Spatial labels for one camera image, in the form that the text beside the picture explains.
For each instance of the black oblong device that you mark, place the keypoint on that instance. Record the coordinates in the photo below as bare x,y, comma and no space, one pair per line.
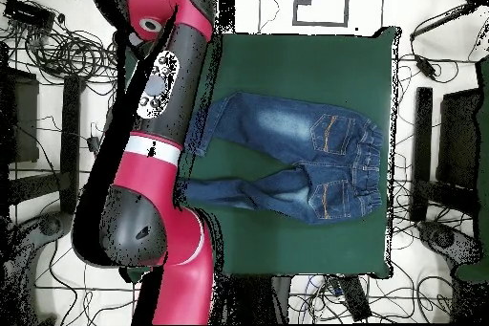
355,297

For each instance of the dark green table cloth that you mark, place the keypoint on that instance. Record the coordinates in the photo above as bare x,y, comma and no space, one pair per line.
305,58

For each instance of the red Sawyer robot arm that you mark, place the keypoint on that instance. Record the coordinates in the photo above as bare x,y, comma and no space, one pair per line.
183,265

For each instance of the black stand beam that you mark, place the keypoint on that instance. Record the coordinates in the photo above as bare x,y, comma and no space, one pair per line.
422,150
70,142

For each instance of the black box device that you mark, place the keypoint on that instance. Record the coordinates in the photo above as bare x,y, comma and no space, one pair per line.
28,14

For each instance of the dark flat panel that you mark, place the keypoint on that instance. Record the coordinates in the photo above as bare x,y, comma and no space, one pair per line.
25,123
458,138

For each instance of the grey round stand foot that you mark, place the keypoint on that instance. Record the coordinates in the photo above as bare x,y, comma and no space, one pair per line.
53,224
443,240

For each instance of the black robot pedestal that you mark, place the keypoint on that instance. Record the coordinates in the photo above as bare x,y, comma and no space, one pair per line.
259,299

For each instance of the black tube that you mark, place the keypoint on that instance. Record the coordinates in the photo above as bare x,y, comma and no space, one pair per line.
443,20

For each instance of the black power adapter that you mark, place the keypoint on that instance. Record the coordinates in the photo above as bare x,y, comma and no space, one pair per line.
426,66

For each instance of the blue denim jeans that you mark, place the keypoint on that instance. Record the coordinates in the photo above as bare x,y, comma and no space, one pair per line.
305,142

